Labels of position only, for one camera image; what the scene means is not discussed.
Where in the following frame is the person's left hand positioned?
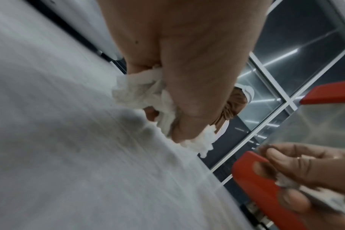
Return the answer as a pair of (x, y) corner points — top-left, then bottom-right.
(95, 0), (273, 144)

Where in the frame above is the white tissue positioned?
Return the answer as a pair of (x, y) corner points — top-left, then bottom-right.
(111, 64), (216, 157)

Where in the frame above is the white window frame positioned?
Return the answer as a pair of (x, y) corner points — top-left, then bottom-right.
(209, 0), (345, 187)

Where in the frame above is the clear container with red ends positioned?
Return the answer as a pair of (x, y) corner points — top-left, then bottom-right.
(232, 79), (345, 230)

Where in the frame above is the person's right hand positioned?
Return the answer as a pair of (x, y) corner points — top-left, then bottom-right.
(253, 143), (345, 214)

